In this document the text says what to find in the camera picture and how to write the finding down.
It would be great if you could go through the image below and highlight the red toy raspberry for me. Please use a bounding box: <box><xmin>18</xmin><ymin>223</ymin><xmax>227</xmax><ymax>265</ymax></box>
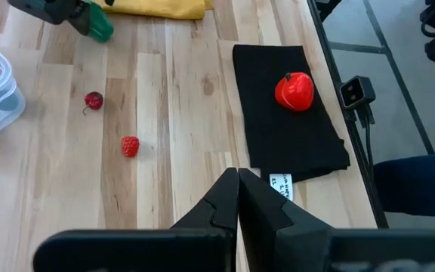
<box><xmin>121</xmin><ymin>135</ymin><xmax>140</xmax><ymax>159</ymax></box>

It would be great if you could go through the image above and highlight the green toy bell pepper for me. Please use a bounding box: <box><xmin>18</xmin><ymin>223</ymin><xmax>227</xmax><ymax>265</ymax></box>
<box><xmin>88</xmin><ymin>0</ymin><xmax>115</xmax><ymax>43</ymax></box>

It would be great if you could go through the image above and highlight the black folded cloth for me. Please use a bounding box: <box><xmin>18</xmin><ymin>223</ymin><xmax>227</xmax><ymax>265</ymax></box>
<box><xmin>232</xmin><ymin>44</ymin><xmax>351</xmax><ymax>201</ymax></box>

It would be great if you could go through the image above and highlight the black table-level camera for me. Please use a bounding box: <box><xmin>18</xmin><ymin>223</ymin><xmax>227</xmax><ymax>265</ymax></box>
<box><xmin>338</xmin><ymin>75</ymin><xmax>377</xmax><ymax>111</ymax></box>

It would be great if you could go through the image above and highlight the red toy bell pepper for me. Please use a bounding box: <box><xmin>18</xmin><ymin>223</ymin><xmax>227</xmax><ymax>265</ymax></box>
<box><xmin>274</xmin><ymin>71</ymin><xmax>315</xmax><ymax>113</ymax></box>

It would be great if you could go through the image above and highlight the black aluminium table frame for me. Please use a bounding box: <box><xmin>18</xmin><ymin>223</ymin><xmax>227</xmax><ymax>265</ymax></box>
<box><xmin>306</xmin><ymin>0</ymin><xmax>435</xmax><ymax>230</ymax></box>

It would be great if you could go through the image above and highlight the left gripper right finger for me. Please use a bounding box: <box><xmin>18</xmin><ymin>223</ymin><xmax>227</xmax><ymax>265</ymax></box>
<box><xmin>239</xmin><ymin>168</ymin><xmax>435</xmax><ymax>272</ymax></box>

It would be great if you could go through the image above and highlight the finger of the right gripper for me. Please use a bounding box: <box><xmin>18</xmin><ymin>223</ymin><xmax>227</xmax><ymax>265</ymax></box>
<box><xmin>68</xmin><ymin>2</ymin><xmax>91</xmax><ymax>37</ymax></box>

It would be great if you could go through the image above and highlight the yellow folded cloth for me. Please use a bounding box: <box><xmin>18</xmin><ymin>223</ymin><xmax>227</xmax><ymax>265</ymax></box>
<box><xmin>92</xmin><ymin>0</ymin><xmax>214</xmax><ymax>20</ymax></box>

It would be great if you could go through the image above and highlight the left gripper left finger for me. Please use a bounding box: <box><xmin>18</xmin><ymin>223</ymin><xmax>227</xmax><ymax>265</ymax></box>
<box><xmin>32</xmin><ymin>168</ymin><xmax>240</xmax><ymax>272</ymax></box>

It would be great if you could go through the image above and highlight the dark red toy cherry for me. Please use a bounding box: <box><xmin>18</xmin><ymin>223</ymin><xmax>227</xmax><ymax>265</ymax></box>
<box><xmin>82</xmin><ymin>91</ymin><xmax>104</xmax><ymax>116</ymax></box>

